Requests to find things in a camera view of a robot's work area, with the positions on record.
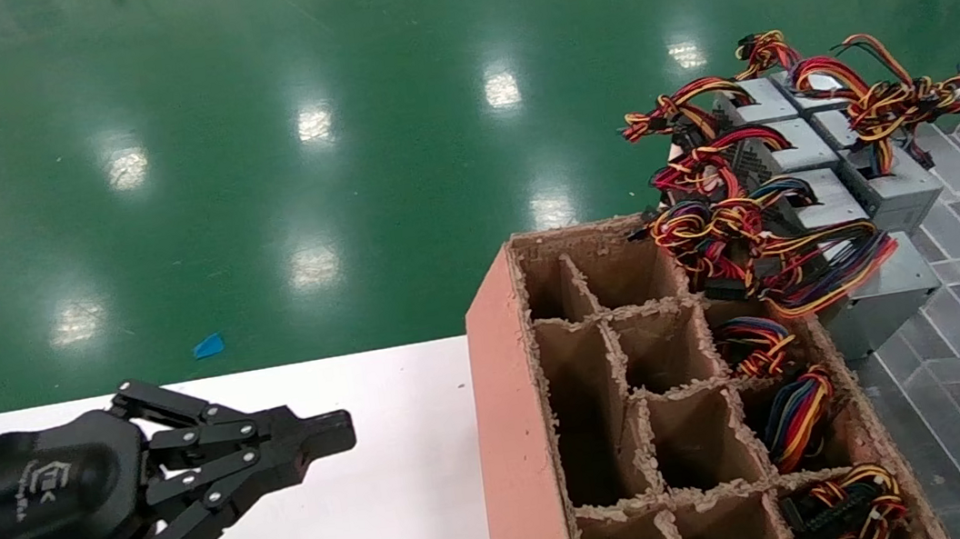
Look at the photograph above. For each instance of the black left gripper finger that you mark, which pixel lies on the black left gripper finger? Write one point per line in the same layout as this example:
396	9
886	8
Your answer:
199	515
317	434

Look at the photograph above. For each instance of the blue scrap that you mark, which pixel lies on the blue scrap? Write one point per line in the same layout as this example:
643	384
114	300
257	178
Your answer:
210	346

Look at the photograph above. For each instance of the brown cardboard box with dividers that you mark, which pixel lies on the brown cardboard box with dividers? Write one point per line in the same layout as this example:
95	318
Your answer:
516	448

